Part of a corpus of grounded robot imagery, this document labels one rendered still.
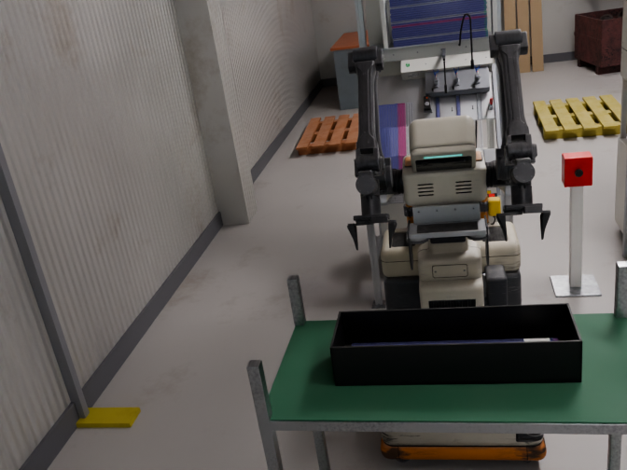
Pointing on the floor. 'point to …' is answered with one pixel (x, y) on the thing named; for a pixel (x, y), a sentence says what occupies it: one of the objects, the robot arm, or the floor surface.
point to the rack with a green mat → (301, 378)
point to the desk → (348, 88)
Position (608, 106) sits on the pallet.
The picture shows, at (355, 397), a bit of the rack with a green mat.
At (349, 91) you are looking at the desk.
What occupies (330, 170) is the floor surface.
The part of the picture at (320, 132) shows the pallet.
